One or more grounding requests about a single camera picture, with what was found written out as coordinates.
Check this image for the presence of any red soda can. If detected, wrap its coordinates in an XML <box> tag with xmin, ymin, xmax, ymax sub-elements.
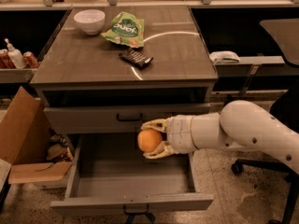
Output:
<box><xmin>23</xmin><ymin>51</ymin><xmax>39</xmax><ymax>68</ymax></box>
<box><xmin>0</xmin><ymin>49</ymin><xmax>15</xmax><ymax>69</ymax></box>

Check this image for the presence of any grey drawer cabinet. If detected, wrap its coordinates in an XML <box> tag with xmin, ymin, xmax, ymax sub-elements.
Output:
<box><xmin>30</xmin><ymin>5</ymin><xmax>219</xmax><ymax>142</ymax></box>

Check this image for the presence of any orange fruit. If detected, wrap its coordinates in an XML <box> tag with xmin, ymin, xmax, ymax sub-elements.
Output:
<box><xmin>137</xmin><ymin>129</ymin><xmax>163</xmax><ymax>152</ymax></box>

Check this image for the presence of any grey side shelf left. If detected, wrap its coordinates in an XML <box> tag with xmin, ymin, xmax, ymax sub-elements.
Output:
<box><xmin>0</xmin><ymin>68</ymin><xmax>36</xmax><ymax>84</ymax></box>

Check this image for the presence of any grey side shelf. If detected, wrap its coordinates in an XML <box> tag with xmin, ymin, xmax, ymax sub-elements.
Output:
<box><xmin>216</xmin><ymin>56</ymin><xmax>299</xmax><ymax>77</ymax></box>
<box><xmin>0</xmin><ymin>68</ymin><xmax>36</xmax><ymax>84</ymax></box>

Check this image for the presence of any black office chair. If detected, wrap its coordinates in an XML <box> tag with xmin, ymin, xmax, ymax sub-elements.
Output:
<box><xmin>231</xmin><ymin>19</ymin><xmax>299</xmax><ymax>224</ymax></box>

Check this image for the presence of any brown cardboard box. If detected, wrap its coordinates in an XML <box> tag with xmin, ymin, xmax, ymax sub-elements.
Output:
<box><xmin>0</xmin><ymin>87</ymin><xmax>72</xmax><ymax>187</ymax></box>

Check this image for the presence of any grey side shelf right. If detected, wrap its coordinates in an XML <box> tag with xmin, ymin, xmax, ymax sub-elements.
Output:
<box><xmin>216</xmin><ymin>56</ymin><xmax>299</xmax><ymax>77</ymax></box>

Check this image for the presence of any black candy bar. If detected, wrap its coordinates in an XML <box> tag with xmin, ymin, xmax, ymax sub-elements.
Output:
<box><xmin>119</xmin><ymin>48</ymin><xmax>153</xmax><ymax>69</ymax></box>

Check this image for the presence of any white ceramic bowl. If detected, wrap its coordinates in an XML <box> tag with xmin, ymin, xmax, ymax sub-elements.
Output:
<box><xmin>74</xmin><ymin>9</ymin><xmax>106</xmax><ymax>35</ymax></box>

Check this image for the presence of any red soda can left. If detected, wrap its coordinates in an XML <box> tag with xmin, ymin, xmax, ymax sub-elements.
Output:
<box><xmin>0</xmin><ymin>49</ymin><xmax>15</xmax><ymax>69</ymax></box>

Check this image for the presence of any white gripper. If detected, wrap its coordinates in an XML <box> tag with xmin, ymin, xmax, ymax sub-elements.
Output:
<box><xmin>141</xmin><ymin>115</ymin><xmax>197</xmax><ymax>160</ymax></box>

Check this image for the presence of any green snack bag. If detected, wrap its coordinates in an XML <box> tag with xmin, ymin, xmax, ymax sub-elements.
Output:
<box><xmin>101</xmin><ymin>12</ymin><xmax>145</xmax><ymax>48</ymax></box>

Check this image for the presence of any open middle drawer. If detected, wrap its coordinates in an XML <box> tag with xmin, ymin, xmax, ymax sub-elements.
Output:
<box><xmin>50</xmin><ymin>133</ymin><xmax>213</xmax><ymax>217</ymax></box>

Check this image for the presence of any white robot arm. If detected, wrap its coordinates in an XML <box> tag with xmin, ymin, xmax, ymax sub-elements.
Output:
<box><xmin>141</xmin><ymin>100</ymin><xmax>299</xmax><ymax>174</ymax></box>

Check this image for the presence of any white pump bottle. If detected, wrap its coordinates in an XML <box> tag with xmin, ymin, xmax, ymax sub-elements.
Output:
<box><xmin>5</xmin><ymin>38</ymin><xmax>26</xmax><ymax>69</ymax></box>

